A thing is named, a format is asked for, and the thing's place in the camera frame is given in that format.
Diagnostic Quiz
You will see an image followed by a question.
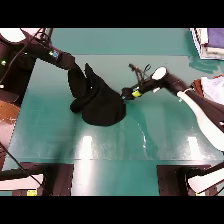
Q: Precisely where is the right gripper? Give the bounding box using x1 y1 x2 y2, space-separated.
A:
120 85 144 101

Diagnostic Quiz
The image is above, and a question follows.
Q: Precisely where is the black garment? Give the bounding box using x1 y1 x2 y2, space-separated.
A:
67 62 128 127

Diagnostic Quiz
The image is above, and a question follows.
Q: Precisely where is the red-brown garment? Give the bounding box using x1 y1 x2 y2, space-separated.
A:
192 78 205 98

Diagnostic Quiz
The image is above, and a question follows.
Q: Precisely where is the purple garment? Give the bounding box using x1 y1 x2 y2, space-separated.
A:
206 27 224 48

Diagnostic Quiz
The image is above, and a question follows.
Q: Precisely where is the black cable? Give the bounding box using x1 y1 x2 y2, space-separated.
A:
0 142 46 197
0 27 52 85

